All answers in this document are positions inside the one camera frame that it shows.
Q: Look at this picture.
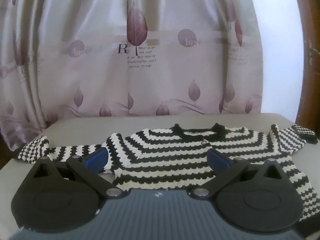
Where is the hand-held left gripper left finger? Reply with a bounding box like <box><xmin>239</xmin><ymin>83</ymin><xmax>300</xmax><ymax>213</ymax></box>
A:
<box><xmin>25</xmin><ymin>147</ymin><xmax>123</xmax><ymax>199</ymax></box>

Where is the black and white striped sweater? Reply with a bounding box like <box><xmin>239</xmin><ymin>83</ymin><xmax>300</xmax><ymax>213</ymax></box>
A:
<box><xmin>14</xmin><ymin>123</ymin><xmax>320</xmax><ymax>223</ymax></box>

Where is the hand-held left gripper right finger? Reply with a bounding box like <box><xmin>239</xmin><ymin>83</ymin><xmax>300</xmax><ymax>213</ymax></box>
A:
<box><xmin>191</xmin><ymin>148</ymin><xmax>291</xmax><ymax>200</ymax></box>

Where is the pink leaf print curtain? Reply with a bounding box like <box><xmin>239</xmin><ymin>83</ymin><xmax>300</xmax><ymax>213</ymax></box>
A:
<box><xmin>0</xmin><ymin>0</ymin><xmax>263</xmax><ymax>153</ymax></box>

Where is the brown wooden door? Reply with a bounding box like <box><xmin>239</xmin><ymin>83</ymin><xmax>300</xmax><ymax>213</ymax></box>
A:
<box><xmin>291</xmin><ymin>0</ymin><xmax>320</xmax><ymax>140</ymax></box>

